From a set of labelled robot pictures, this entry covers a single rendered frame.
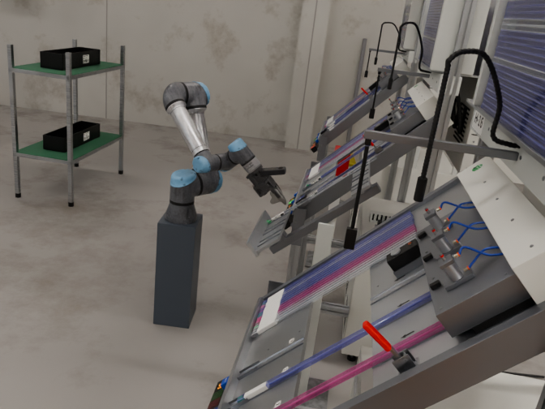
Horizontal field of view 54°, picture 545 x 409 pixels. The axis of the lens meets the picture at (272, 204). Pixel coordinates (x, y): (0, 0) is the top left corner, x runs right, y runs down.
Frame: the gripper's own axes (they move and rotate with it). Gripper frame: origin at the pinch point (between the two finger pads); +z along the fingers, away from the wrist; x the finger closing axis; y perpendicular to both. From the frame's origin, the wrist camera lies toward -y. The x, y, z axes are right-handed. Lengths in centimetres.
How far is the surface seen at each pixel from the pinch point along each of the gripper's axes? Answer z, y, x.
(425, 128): 6, -68, 10
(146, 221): -23, 128, -112
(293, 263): 22.5, 10.7, 13.0
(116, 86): -159, 208, -396
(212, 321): 31, 72, -5
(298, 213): 4.6, -6.1, 14.4
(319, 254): 16.5, -10.6, 40.4
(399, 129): 1, -59, 6
